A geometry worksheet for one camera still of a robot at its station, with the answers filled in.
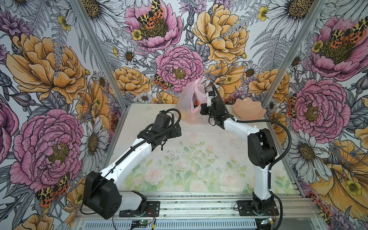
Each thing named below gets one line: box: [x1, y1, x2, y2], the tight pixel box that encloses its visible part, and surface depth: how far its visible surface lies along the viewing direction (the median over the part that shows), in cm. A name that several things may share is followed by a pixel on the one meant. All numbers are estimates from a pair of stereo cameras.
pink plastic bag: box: [175, 78, 211, 125], surface depth 99 cm
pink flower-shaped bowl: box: [232, 97, 267, 120], surface depth 121 cm
